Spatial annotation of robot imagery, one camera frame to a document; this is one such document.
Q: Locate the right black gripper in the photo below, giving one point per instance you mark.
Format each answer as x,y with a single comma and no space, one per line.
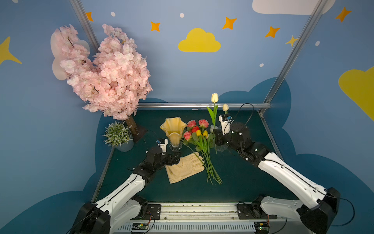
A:
221,137

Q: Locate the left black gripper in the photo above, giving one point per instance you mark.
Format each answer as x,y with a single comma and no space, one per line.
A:
168,158

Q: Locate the cream tulip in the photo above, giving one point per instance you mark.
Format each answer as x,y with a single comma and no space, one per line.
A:
225,108

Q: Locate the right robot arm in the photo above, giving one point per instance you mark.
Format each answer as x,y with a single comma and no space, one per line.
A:
315,207

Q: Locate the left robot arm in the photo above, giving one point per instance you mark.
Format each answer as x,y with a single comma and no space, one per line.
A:
107,214

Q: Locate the clear glass ribbon vase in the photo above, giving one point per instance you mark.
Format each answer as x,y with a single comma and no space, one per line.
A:
220,146

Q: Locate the dark metal tree base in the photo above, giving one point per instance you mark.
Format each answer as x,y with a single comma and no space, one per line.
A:
137,131

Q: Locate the beige work glove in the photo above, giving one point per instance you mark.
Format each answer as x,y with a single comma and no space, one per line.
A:
188,166

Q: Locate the yellow fluted glass vase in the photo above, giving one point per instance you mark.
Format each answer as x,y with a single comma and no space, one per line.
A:
174,128

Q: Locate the small green potted plant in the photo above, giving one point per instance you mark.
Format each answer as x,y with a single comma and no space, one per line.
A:
119,136

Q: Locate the red rose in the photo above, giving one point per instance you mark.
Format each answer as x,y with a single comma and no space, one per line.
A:
196,130

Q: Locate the pink rose back left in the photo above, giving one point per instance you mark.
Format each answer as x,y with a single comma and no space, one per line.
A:
191,124

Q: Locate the left green circuit board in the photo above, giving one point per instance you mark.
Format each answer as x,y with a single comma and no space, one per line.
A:
139,227

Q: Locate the green circuit board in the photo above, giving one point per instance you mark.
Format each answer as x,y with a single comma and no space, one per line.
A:
261,228
139,227

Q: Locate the pink cherry blossom tree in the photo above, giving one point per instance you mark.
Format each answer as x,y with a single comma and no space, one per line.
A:
113,82

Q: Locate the right green circuit board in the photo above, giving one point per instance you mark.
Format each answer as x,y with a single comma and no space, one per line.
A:
261,228

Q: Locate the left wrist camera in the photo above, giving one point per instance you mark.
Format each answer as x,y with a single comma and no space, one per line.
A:
162,143

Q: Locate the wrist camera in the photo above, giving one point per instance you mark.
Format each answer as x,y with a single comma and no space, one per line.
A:
225,120
162,143

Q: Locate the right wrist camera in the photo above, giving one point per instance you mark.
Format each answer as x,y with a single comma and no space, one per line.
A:
225,120

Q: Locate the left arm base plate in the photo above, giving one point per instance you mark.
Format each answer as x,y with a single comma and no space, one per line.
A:
149,210

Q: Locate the aluminium mounting rail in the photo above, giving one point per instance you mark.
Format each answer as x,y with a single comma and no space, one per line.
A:
214,215

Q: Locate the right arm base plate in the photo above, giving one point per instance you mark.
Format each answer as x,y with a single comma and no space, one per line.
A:
249,211

